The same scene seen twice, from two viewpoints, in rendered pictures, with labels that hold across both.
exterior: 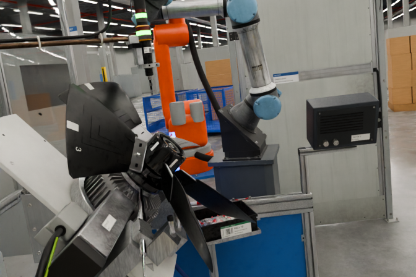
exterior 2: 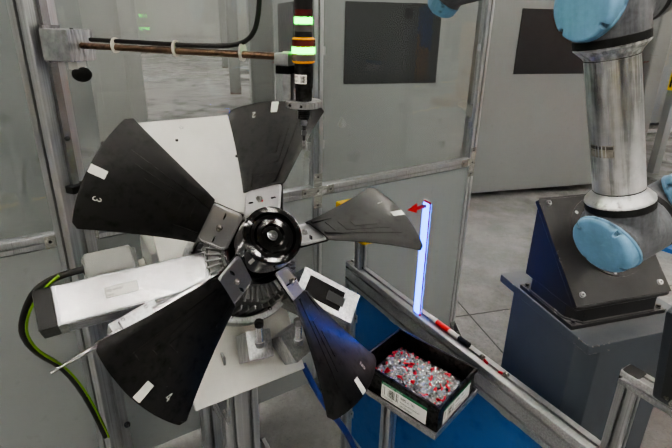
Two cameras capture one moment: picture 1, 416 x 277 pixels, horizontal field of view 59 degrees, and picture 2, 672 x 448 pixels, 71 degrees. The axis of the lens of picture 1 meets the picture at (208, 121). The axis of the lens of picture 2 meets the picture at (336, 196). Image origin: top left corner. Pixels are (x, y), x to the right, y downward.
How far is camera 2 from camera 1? 0.96 m
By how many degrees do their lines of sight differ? 56
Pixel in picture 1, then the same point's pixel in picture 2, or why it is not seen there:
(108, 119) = (167, 172)
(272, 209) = (528, 424)
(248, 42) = (591, 89)
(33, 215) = not seen: hidden behind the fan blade
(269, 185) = (576, 383)
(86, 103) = (135, 147)
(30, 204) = not seen: hidden behind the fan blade
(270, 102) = (603, 238)
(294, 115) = not seen: outside the picture
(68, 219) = (92, 262)
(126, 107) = (285, 153)
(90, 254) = (40, 311)
